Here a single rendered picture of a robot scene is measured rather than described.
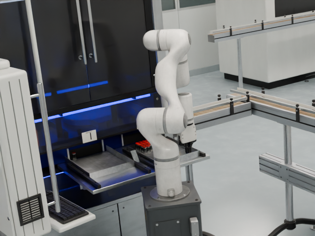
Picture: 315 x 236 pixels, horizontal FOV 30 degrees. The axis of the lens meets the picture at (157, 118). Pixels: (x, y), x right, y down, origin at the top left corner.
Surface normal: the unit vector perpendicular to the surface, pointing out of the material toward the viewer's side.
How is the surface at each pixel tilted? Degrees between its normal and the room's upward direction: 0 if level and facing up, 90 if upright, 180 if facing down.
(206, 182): 0
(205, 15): 90
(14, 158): 90
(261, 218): 0
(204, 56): 90
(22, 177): 90
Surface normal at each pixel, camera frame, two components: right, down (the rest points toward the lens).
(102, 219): 0.51, 0.20
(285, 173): -0.86, 0.22
